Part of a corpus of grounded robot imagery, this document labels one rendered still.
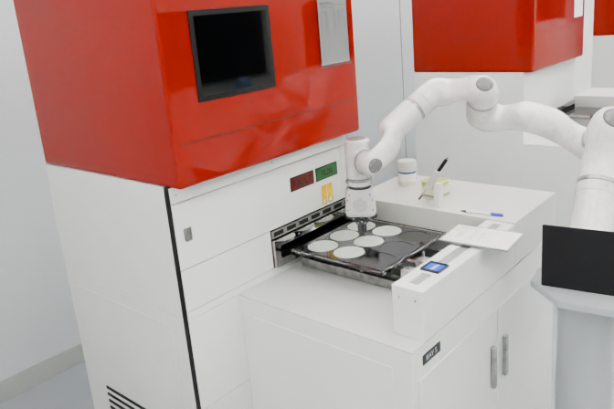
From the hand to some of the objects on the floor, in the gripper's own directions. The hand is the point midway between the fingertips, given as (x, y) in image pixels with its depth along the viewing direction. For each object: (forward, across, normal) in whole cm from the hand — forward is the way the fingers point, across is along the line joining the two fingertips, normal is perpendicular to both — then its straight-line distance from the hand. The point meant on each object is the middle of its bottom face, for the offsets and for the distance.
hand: (362, 228), depth 211 cm
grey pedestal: (+92, -77, +25) cm, 123 cm away
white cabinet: (+92, -16, +4) cm, 94 cm away
